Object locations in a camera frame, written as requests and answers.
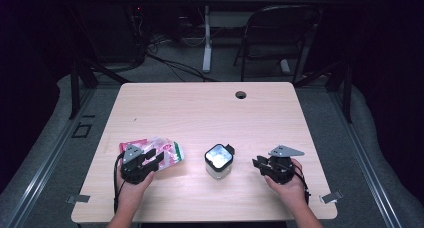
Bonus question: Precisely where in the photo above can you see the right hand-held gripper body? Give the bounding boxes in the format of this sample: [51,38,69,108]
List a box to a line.
[266,144,305,185]

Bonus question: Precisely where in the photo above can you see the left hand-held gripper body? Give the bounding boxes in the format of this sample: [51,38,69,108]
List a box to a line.
[119,144,159,185]

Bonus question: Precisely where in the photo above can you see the red white seasoning packet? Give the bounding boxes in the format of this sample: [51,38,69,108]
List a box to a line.
[118,136,185,172]

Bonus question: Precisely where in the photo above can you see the person's left hand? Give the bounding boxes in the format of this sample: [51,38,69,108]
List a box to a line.
[115,167,157,206]

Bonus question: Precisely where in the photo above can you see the person's right hand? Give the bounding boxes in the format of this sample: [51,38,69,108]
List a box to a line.
[264,158,310,210]

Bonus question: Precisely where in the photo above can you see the white desk foot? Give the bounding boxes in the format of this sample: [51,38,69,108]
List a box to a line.
[279,58,292,75]

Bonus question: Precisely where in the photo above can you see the black metal stand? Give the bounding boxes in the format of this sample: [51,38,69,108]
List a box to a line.
[293,58,354,124]
[68,58,132,120]

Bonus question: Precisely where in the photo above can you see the white desk leg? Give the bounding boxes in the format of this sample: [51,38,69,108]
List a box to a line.
[201,5,214,74]

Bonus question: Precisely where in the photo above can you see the dark equipment with red light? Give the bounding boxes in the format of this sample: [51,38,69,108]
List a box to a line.
[95,0,148,64]

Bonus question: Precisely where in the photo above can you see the black folding chair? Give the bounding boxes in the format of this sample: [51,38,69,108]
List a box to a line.
[232,4,322,84]

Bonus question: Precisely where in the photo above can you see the right hand-held gripper cable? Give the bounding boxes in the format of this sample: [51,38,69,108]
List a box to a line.
[292,167,311,206]

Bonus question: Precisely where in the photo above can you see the grey metal table bracket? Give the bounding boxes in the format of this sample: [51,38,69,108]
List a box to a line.
[65,194,91,205]
[319,190,344,205]

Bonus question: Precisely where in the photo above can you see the black floor cables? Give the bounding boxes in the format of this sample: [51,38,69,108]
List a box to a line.
[145,34,218,83]

